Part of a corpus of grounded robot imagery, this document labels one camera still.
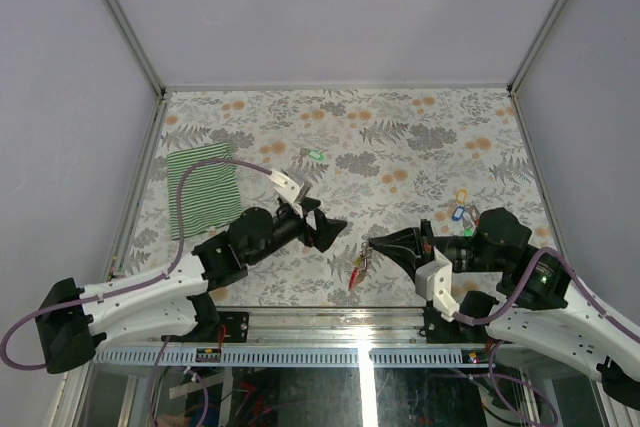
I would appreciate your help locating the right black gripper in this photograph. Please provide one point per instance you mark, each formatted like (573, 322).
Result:
(408, 246)

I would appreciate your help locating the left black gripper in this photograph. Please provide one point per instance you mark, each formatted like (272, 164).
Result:
(326, 229)

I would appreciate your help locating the grey red key ring holder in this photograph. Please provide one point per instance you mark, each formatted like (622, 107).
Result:
(361, 266)

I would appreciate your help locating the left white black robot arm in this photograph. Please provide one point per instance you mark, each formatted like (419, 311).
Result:
(78, 322)

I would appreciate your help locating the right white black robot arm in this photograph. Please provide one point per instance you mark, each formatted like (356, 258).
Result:
(495, 283)

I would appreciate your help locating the blue key tag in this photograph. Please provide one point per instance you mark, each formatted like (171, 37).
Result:
(458, 213)

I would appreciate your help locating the yellow key tag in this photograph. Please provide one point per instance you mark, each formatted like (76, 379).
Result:
(461, 196)

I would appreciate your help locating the green striped cloth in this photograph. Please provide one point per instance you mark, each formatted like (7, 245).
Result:
(210, 197)

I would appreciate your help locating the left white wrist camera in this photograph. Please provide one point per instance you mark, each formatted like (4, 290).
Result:
(292, 189)

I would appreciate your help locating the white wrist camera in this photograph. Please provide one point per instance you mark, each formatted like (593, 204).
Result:
(433, 282)
(292, 189)

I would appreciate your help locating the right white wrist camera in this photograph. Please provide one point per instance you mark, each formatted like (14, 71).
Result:
(433, 282)

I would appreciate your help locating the aluminium front rail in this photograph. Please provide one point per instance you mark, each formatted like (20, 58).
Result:
(314, 337)

